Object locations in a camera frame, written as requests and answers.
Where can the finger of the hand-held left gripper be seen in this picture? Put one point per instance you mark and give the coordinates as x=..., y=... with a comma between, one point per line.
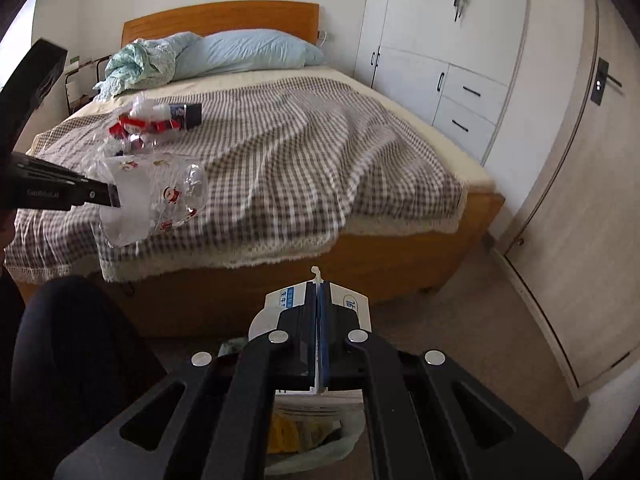
x=100, y=196

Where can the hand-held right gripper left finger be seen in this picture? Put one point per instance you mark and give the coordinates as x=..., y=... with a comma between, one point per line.
x=300, y=350

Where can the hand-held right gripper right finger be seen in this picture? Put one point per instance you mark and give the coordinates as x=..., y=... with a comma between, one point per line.
x=337, y=350

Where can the white blue milk carton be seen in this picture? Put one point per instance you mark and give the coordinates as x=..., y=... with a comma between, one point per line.
x=285, y=300

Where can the clear Santa print plastic bag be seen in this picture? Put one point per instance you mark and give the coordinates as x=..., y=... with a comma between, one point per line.
x=165, y=195

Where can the red snack wrapper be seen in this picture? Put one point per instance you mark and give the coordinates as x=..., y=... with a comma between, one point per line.
x=155, y=124

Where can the trash bin with patterned liner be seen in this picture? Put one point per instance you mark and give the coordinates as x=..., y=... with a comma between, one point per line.
x=345, y=445

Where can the black packet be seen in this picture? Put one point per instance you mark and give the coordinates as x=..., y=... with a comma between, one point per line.
x=189, y=116

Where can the clear plastic bottle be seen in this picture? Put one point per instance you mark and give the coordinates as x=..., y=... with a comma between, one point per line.
x=135, y=147

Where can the small red wrapper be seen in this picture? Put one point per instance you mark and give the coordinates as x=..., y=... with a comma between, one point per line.
x=119, y=130

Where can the yellow wrapper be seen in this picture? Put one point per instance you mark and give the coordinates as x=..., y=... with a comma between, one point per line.
x=282, y=432

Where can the wooden bed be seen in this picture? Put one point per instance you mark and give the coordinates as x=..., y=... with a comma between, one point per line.
x=225, y=300

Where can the green white box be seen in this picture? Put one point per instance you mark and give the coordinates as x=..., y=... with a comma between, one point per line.
x=74, y=61

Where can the black bedside rack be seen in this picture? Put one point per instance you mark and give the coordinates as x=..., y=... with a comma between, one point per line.
x=85, y=64

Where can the floral quilt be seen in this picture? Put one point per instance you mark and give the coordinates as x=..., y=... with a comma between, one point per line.
x=135, y=67

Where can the person's right leg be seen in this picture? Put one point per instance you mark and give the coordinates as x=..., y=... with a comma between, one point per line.
x=75, y=360

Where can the checked blanket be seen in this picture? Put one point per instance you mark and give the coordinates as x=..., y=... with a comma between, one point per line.
x=300, y=160

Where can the light blue pillow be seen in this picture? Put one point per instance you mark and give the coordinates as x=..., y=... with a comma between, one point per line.
x=250, y=52

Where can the beige door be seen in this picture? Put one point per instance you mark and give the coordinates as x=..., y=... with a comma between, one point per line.
x=590, y=210

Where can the white wardrobe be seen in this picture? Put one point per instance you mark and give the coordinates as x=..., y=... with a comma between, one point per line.
x=425, y=20

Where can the wall socket with plug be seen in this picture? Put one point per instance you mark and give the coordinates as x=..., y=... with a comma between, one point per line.
x=322, y=36

